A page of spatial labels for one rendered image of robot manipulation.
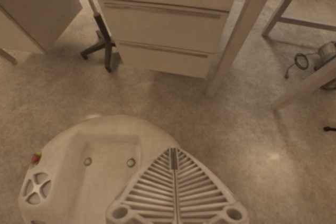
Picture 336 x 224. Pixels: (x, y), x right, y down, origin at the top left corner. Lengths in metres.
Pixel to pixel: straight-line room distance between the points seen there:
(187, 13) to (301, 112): 1.02
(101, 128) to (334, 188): 1.26
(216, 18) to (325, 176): 1.06
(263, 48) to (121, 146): 1.37
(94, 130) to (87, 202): 0.25
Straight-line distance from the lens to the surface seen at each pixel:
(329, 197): 1.22
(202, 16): 0.59
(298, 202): 1.09
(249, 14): 0.60
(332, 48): 1.62
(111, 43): 1.26
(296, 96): 1.02
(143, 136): 0.48
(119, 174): 0.56
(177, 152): 0.16
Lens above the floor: 0.83
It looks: 66 degrees down
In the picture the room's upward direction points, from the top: 2 degrees counter-clockwise
